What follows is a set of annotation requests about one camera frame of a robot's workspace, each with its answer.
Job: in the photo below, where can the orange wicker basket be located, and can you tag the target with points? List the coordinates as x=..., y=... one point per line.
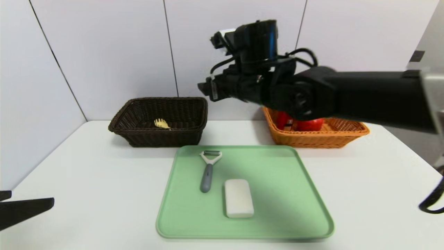
x=312, y=139

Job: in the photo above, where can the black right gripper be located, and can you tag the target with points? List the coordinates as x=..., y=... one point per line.
x=212, y=90

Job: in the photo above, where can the red apple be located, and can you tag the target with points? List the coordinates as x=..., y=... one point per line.
x=310, y=125

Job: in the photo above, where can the red soda can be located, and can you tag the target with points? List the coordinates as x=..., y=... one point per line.
x=282, y=121

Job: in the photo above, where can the white soap bar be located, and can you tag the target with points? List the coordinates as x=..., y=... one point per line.
x=238, y=198

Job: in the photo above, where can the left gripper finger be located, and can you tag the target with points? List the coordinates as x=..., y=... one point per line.
x=24, y=210
x=4, y=195

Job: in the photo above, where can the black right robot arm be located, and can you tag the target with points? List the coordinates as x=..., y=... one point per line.
x=364, y=97

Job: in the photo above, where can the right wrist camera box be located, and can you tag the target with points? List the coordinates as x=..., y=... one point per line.
x=223, y=40

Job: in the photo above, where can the light green plastic tray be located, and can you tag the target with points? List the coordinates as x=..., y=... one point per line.
x=267, y=194

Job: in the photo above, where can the dark brown wicker basket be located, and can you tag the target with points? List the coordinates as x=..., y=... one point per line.
x=138, y=137

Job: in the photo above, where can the dark wall bracket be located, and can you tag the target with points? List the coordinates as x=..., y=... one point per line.
x=417, y=56

